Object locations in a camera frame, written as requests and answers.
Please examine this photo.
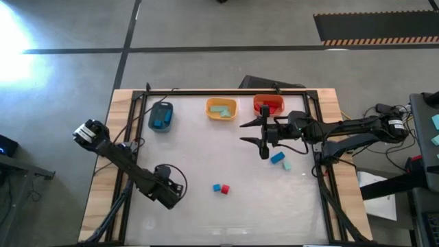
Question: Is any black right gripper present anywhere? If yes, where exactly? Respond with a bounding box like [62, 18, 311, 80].
[239, 104, 291, 161]

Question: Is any large blue block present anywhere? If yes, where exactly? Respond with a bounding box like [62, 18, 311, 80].
[270, 151, 286, 165]

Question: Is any orange plastic bin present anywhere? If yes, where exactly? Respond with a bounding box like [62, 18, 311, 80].
[252, 93, 285, 117]

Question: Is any yellow plastic bin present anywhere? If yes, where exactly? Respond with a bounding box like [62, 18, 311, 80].
[205, 97, 238, 121]

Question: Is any black flat panel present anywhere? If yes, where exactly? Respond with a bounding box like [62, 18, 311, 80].
[239, 74, 306, 90]

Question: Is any dark teal plastic bin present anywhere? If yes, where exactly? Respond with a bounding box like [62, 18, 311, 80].
[147, 101, 174, 133]

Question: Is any black power adapter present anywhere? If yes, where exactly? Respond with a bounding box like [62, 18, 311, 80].
[375, 102, 395, 114]

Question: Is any black stand leg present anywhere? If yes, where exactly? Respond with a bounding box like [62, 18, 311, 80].
[359, 169, 429, 202]

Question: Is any white paper sheet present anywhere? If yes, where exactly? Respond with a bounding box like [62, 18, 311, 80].
[356, 171, 398, 222]

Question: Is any black desk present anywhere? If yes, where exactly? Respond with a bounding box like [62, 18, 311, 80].
[0, 134, 56, 247]

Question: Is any black hazard-striped floor mat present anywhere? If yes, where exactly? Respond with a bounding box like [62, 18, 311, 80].
[313, 10, 439, 47]

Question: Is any black device with blue light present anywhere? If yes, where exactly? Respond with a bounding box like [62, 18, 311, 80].
[0, 134, 19, 158]

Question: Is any black cart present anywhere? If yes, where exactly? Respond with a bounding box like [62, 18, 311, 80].
[409, 91, 439, 193]

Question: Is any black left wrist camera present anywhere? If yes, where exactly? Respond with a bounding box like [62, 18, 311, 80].
[154, 164, 172, 179]

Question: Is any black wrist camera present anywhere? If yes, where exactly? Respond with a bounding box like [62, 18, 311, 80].
[154, 164, 172, 179]
[287, 110, 311, 133]

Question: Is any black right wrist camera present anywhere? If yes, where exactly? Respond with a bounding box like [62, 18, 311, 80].
[287, 110, 311, 133]

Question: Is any black metal rig frame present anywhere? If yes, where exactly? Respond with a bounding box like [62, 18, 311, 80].
[77, 82, 375, 247]

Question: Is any black cable bundle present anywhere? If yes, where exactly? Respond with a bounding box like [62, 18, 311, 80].
[82, 181, 133, 245]
[318, 171, 370, 245]

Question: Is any thin black cable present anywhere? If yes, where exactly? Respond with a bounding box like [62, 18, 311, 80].
[112, 87, 180, 145]

